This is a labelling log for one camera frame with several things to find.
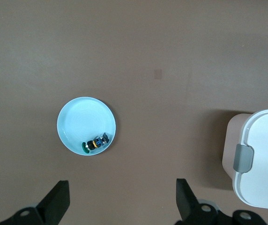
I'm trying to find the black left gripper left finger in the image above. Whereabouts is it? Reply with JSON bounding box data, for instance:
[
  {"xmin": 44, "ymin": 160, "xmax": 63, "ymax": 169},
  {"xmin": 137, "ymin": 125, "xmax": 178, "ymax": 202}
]
[{"xmin": 0, "ymin": 180, "xmax": 70, "ymax": 225}]

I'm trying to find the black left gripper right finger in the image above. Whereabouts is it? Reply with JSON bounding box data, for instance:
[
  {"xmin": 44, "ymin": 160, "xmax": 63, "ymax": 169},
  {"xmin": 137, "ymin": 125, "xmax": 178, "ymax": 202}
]
[{"xmin": 176, "ymin": 178, "xmax": 268, "ymax": 225}]

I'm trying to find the white lidded storage box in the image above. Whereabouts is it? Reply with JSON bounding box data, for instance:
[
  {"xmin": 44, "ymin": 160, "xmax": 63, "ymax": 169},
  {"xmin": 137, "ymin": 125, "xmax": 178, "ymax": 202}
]
[{"xmin": 222, "ymin": 109, "xmax": 268, "ymax": 211}]

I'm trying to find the light blue round plate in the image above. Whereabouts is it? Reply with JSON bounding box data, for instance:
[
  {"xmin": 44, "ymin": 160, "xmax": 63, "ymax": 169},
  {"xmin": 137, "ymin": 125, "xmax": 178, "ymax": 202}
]
[{"xmin": 56, "ymin": 97, "xmax": 117, "ymax": 156}]

